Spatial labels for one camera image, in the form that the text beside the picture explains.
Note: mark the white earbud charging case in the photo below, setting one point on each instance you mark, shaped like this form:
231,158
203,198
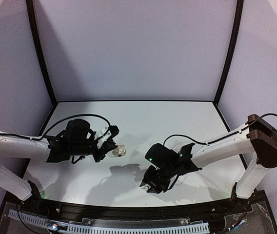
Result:
119,151

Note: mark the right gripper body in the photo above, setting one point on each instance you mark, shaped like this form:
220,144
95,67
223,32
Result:
153,182

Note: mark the left black frame post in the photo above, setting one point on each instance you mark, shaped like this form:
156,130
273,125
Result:
39,51

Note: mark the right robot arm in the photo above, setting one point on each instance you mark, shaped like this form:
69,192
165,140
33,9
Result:
254,136

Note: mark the black front frame rail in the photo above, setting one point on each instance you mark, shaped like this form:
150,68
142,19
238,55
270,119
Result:
76,212

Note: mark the white slotted cable duct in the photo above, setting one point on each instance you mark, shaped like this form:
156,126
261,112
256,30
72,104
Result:
101,226

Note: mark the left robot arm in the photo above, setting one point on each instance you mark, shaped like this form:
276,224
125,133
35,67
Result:
76,140

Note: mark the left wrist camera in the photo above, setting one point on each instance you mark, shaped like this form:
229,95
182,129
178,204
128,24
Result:
113,132

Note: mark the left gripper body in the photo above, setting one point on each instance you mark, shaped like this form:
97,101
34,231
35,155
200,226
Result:
103,148

